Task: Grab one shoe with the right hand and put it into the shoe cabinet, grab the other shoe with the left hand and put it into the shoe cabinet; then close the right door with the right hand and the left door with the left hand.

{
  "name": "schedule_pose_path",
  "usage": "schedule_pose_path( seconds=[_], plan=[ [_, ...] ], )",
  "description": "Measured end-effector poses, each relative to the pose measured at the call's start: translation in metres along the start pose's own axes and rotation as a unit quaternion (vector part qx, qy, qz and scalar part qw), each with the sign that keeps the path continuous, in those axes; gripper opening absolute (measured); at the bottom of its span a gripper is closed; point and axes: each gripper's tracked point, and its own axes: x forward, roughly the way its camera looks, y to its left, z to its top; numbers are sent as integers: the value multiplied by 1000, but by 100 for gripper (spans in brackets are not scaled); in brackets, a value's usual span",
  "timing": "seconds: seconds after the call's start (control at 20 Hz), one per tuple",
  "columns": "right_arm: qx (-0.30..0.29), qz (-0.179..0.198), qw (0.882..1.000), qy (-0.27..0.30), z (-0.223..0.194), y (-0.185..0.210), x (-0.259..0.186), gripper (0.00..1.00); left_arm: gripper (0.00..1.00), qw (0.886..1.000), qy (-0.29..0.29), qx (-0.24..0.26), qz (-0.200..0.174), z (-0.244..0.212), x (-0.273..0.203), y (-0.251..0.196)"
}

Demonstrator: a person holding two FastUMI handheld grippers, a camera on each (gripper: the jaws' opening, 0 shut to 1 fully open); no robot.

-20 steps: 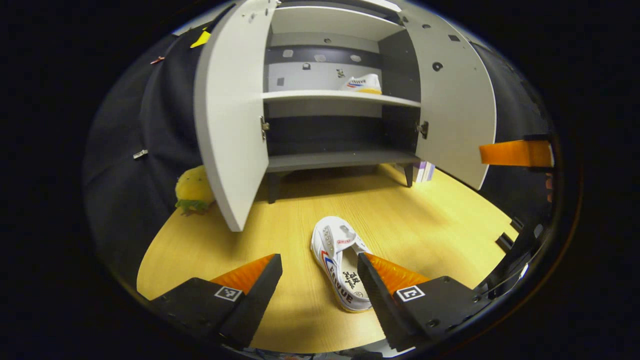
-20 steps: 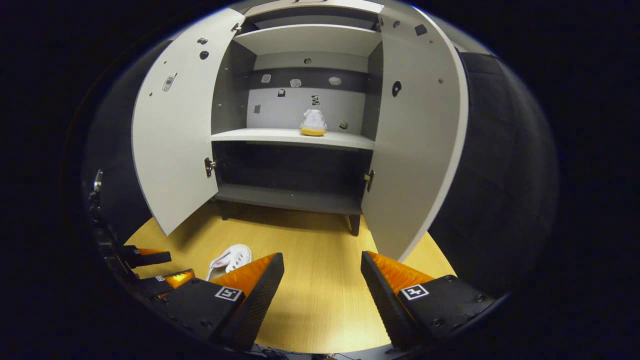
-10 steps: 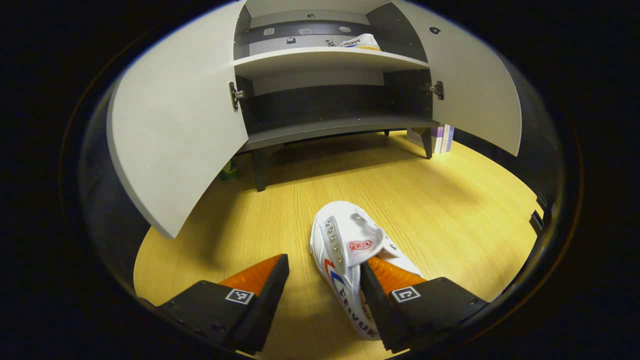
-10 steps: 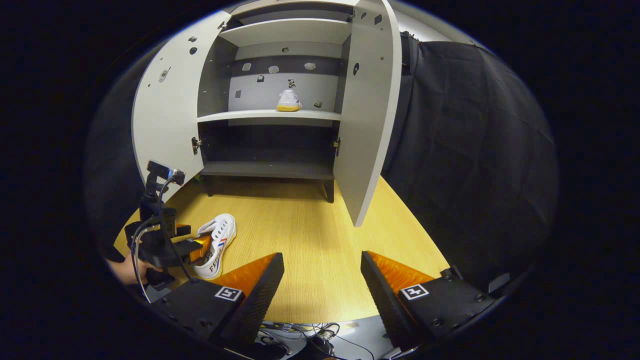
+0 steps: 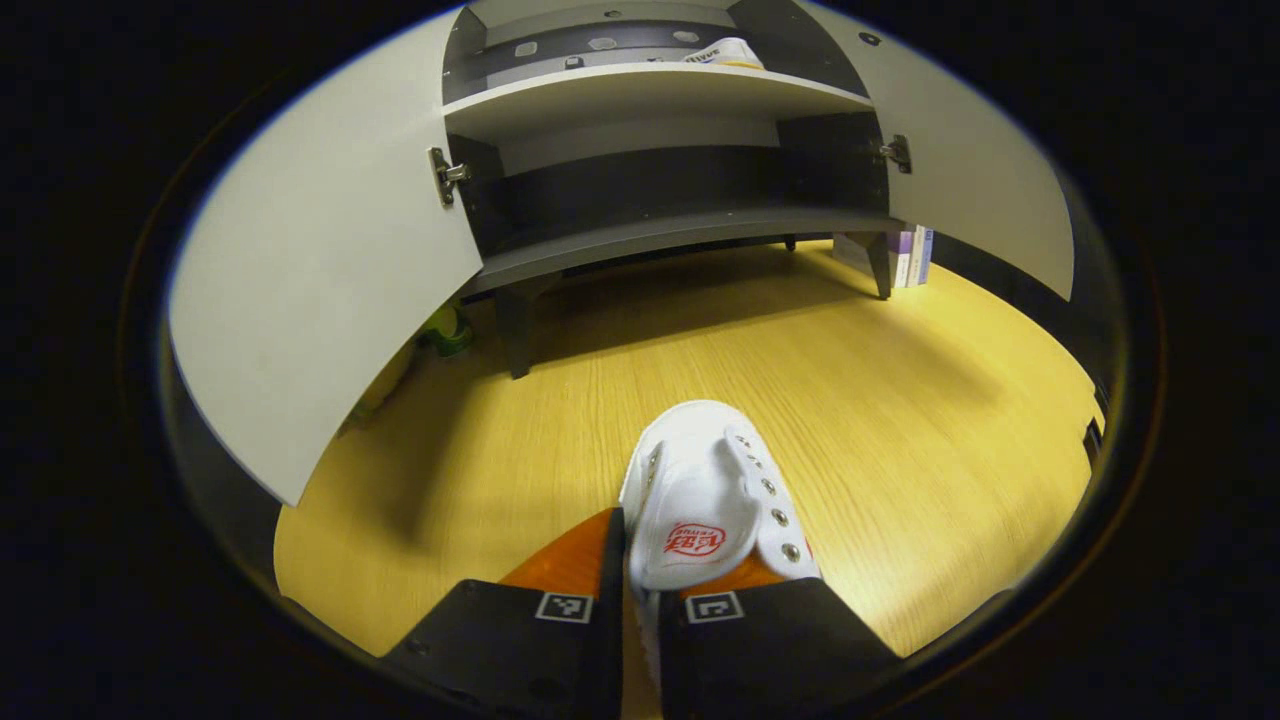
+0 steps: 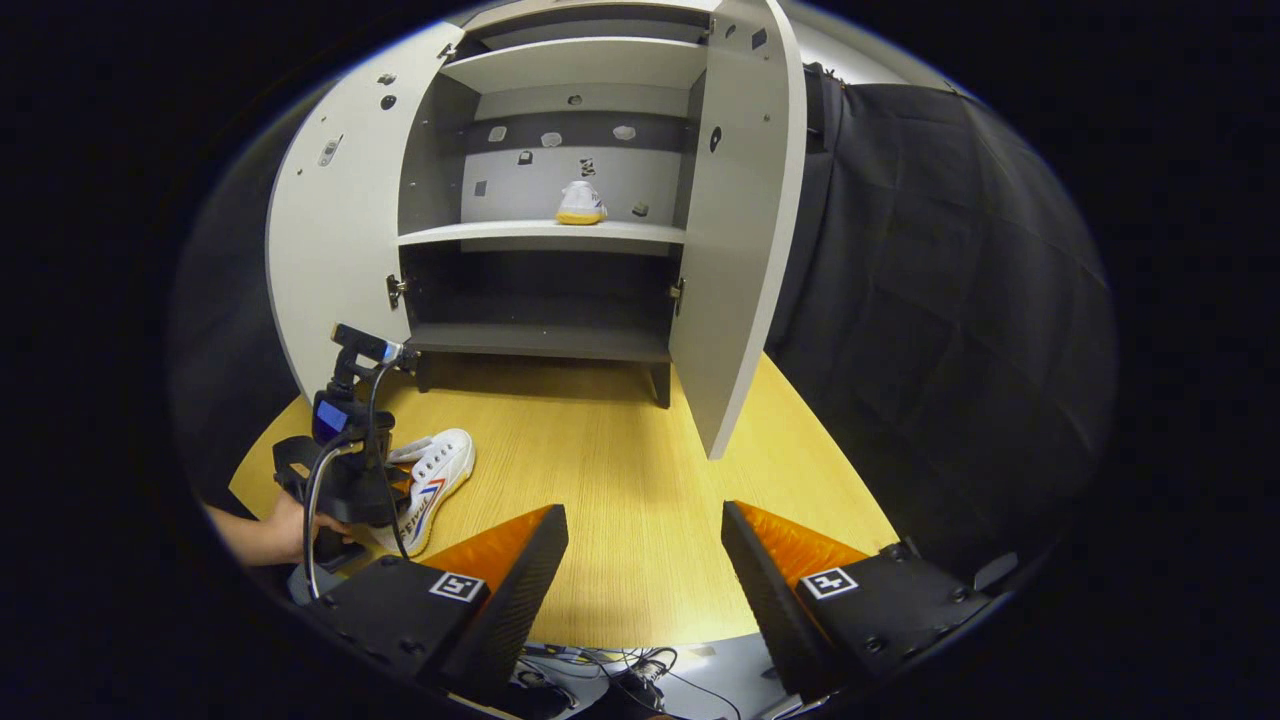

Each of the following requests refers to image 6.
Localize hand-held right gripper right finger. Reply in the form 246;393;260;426
720;500;1001;704

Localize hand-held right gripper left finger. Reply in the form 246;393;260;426
310;503;569;706

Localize white canvas shoe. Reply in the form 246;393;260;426
370;428;476;558
555;180;609;226

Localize white shoe cabinet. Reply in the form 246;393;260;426
395;0;721;409

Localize white shoe cabinet door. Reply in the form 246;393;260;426
265;20;466;411
668;0;809;461

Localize grey cable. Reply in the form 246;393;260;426
303;440;363;601

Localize tangled black cables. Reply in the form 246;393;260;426
515;645;746;720

